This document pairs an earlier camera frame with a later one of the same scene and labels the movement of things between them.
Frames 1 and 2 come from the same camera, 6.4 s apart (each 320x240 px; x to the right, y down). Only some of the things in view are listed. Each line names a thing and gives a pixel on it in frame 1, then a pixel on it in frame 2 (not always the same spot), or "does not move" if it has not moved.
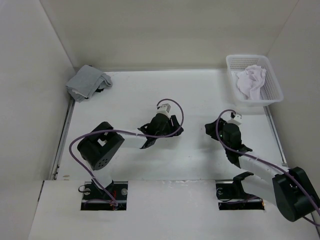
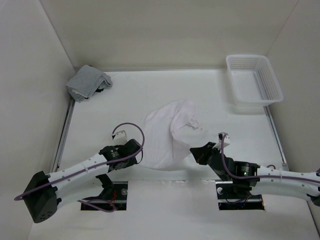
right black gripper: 210,127 to 200,153
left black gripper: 173,122 to 131,162
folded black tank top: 98,90 does not move
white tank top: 250,81 to 169,133
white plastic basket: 271,91 does not move
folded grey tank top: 86,81 does not move
